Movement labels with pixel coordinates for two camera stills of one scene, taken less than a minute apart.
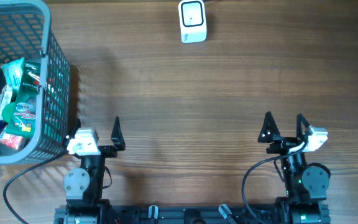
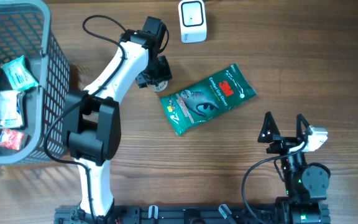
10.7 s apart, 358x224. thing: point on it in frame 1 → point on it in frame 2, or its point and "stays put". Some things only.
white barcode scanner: (192, 21) stays put
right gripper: (283, 142) stays put
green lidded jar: (9, 113) → (162, 86)
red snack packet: (13, 141) stays put
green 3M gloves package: (23, 118) → (225, 89)
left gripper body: (106, 152) → (159, 72)
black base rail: (186, 214) stays put
